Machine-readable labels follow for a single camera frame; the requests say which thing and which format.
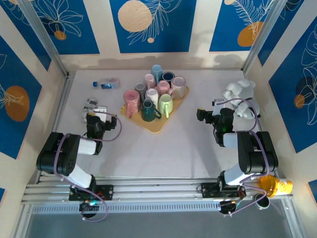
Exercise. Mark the orange pill bottle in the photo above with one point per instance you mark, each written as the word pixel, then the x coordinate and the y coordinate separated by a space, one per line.
pixel 275 187

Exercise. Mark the grey white plush toy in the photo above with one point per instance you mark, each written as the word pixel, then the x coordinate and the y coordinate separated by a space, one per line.
pixel 240 95

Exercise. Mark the navy blue mug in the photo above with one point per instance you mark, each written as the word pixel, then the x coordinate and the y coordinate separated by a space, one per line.
pixel 168 76

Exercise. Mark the aluminium frame post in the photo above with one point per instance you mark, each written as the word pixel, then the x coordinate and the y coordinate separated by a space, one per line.
pixel 262 32
pixel 42 32

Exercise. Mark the white mug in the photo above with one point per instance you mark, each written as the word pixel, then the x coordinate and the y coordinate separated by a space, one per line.
pixel 151 95

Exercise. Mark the aluminium mounting rail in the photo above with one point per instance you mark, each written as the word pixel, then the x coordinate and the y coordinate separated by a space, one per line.
pixel 153 188

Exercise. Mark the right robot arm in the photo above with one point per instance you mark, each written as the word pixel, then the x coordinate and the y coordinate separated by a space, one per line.
pixel 257 156

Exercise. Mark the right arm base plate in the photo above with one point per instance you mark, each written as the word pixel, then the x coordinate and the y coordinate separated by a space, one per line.
pixel 208 189

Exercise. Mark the yellow tray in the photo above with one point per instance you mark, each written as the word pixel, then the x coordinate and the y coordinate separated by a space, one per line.
pixel 153 124

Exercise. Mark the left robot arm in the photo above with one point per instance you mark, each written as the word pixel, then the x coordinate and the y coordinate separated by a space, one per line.
pixel 62 158

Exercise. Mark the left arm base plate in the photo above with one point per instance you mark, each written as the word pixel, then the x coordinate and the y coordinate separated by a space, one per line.
pixel 106 192

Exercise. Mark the plastic water bottle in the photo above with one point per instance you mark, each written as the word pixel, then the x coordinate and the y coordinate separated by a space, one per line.
pixel 109 83

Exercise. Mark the dark green mug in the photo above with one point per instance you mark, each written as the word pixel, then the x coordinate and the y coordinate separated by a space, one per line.
pixel 148 110

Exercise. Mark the light blue mug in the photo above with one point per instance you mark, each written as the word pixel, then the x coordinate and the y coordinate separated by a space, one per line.
pixel 156 72

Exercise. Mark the crumpled silver wrapper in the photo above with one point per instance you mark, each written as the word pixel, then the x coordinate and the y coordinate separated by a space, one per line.
pixel 90 105

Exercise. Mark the light pink mug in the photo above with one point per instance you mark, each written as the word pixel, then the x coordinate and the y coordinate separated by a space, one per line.
pixel 149 79

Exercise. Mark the aluminium side rail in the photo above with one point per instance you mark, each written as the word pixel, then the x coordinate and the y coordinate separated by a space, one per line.
pixel 63 99

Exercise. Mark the grey mug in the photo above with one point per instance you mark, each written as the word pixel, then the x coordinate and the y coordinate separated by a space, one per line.
pixel 140 88

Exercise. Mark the pink patterned mug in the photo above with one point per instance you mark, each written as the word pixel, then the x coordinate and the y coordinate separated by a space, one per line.
pixel 131 101

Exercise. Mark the light green mug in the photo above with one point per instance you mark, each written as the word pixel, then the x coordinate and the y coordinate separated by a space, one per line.
pixel 165 104

